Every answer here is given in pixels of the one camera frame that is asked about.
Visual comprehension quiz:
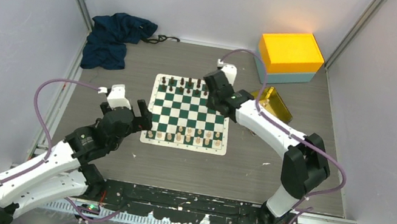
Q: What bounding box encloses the gold metal tin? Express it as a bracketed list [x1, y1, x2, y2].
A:
[259, 86, 293, 124]

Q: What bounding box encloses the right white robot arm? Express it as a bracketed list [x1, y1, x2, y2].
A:
[204, 69, 330, 224]

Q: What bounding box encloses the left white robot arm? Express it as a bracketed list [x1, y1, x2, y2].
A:
[0, 87, 152, 224]

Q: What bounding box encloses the green white chess board mat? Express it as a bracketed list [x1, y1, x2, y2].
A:
[140, 73, 229, 155]

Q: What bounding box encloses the light blue box base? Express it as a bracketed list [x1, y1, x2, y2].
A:
[255, 46, 321, 84]

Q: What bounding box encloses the yellow box lid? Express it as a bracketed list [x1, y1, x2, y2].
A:
[257, 33, 324, 74]

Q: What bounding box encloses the dark blue cloth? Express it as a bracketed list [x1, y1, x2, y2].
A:
[80, 13, 158, 70]

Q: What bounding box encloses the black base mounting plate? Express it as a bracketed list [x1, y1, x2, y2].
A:
[81, 180, 298, 224]

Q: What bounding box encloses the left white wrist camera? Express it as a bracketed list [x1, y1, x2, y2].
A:
[97, 84, 132, 109]

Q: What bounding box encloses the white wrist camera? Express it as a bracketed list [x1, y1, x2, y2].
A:
[97, 84, 132, 109]
[217, 59, 238, 85]

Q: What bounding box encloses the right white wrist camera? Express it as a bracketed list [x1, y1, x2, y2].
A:
[217, 59, 238, 85]

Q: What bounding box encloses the black cord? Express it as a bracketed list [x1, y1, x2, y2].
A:
[141, 30, 181, 49]

